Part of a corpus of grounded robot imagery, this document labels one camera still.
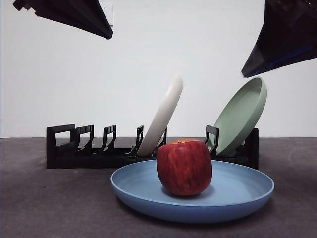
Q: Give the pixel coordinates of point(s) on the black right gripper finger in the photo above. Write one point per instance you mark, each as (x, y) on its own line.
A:
(284, 34)

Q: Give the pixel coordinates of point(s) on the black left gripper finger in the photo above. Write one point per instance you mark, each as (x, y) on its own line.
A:
(74, 12)

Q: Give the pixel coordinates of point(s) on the red apple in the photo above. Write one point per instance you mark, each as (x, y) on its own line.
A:
(184, 168)

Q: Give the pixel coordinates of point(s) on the blue plate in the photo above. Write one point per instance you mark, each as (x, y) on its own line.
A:
(138, 184)

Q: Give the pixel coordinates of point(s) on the pale green plate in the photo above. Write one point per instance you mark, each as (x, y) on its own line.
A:
(237, 119)

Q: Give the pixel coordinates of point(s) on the cream white plate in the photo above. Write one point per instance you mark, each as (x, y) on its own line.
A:
(161, 116)

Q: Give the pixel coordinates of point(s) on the black plate rack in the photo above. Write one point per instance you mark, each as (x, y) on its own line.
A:
(74, 162)

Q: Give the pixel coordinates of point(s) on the white wall socket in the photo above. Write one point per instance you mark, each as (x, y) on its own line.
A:
(110, 15)

